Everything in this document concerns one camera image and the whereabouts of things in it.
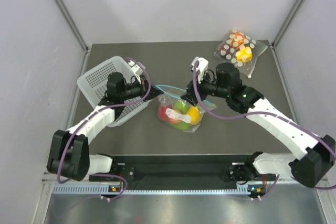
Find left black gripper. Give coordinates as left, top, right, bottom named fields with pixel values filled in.
left=119, top=74, right=163, bottom=102

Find green fake pear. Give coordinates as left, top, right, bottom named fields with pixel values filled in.
left=173, top=100, right=190, bottom=114

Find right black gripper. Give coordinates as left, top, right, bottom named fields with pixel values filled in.
left=181, top=68, right=230, bottom=106

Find dark red fake fruit dotted bag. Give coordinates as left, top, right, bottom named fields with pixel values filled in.
left=217, top=42, right=230, bottom=57

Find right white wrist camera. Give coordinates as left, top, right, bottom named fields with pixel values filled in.
left=190, top=57, right=208, bottom=83

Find white perforated plastic basket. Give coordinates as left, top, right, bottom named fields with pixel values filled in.
left=77, top=56, right=148, bottom=127

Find left aluminium frame post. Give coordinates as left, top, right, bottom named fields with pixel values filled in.
left=54, top=0, right=89, bottom=51

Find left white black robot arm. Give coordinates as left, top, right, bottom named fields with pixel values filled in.
left=47, top=72, right=163, bottom=183

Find orange fake fruit in dotted bag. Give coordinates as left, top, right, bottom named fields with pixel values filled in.
left=228, top=31, right=246, bottom=49

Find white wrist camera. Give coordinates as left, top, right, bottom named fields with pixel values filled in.
left=128, top=60, right=145, bottom=76
left=190, top=57, right=208, bottom=83

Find clear polka dot bag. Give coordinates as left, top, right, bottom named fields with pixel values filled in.
left=214, top=29, right=268, bottom=79

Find right aluminium frame post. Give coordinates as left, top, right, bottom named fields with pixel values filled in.
left=271, top=0, right=305, bottom=49

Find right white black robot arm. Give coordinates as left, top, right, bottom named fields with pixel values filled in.
left=181, top=57, right=335, bottom=188

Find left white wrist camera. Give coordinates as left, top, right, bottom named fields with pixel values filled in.
left=128, top=60, right=145, bottom=76

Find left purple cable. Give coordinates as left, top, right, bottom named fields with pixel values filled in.
left=56, top=56, right=152, bottom=184

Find aluminium frame post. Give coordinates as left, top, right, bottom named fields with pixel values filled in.
left=271, top=0, right=305, bottom=49
left=54, top=0, right=89, bottom=51

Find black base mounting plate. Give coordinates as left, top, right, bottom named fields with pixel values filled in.
left=89, top=153, right=284, bottom=190

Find yellow fake lemon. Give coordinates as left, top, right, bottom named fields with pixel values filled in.
left=186, top=106, right=202, bottom=125

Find clear blue zip top bag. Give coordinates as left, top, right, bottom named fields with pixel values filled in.
left=155, top=84, right=206, bottom=133

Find grey slotted cable duct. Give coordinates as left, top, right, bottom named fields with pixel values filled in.
left=52, top=183, right=266, bottom=196

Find yellow fake fruit in dotted bag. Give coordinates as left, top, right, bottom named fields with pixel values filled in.
left=235, top=47, right=253, bottom=62

